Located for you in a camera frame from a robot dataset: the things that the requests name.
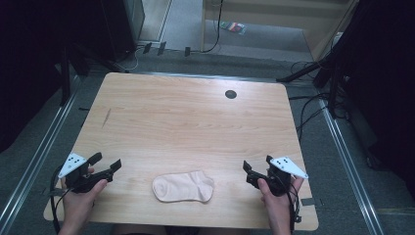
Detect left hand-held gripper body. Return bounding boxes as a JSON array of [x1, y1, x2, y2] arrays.
[[58, 152, 106, 195]]

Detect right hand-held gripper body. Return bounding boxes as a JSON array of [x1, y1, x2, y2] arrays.
[[266, 156, 309, 198]]

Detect pale pink sock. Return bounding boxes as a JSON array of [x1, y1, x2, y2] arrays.
[[152, 169, 215, 204]]

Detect person's left hand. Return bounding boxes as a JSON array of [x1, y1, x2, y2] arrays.
[[60, 178, 109, 230]]

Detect person's right hand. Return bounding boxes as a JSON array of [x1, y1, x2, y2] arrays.
[[256, 175, 305, 230]]

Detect black metal stand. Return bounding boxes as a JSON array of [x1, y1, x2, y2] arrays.
[[275, 0, 366, 119]]

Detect black cabinet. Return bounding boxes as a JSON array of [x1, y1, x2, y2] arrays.
[[100, 0, 146, 63]]

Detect colourful packet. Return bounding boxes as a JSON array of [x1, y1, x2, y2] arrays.
[[219, 21, 248, 36]]

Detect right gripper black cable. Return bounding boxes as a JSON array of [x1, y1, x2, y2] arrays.
[[287, 175, 303, 233]]

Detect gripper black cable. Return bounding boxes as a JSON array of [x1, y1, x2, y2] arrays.
[[48, 165, 72, 235], [287, 175, 303, 233]]

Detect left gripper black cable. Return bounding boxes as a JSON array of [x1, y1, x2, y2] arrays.
[[48, 165, 72, 235]]

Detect metal floor rail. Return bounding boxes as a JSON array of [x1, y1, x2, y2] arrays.
[[0, 75, 82, 231], [318, 98, 386, 235]]

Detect tangled black cables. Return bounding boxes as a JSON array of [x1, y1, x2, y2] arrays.
[[288, 60, 331, 142]]

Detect white floor cable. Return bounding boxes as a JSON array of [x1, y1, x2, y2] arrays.
[[120, 47, 145, 73]]

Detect thin black floor cable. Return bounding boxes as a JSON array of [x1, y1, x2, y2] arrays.
[[200, 0, 225, 54]]

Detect beige wooden frame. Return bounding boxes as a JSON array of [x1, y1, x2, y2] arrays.
[[200, 0, 360, 63]]

